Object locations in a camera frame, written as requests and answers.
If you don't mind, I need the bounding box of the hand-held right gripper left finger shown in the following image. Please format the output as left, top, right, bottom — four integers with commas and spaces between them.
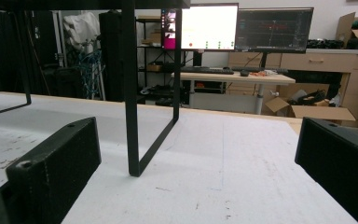
5, 116, 103, 224

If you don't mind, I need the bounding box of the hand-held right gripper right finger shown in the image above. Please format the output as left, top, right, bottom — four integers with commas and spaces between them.
294, 117, 358, 224

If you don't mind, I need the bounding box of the open cardboard box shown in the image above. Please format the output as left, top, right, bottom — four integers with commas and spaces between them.
264, 90, 357, 122

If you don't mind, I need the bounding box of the wooden drawer cabinet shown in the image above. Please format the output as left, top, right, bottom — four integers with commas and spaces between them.
227, 48, 358, 129

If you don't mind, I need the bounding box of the black metal shelf stand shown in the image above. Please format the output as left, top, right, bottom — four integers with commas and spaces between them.
0, 0, 191, 177

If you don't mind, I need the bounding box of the wooden office desk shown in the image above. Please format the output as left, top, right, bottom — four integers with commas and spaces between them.
171, 70, 296, 116

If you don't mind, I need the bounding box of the white plastic cover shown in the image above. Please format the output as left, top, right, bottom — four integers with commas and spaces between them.
62, 11, 101, 53

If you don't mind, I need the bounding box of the dark computer monitor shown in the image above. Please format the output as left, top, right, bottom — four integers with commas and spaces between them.
235, 7, 314, 54

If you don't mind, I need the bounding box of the black metal storage rack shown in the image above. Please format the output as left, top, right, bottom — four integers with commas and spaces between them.
135, 16, 197, 105

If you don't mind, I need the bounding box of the black keyboard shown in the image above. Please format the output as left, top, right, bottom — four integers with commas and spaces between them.
180, 66, 235, 76

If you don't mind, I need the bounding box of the bright computer monitor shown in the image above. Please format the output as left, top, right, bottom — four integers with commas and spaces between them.
161, 3, 240, 51

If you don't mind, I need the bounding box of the bundle of blue cables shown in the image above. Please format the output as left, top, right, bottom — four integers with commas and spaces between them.
76, 49, 104, 100

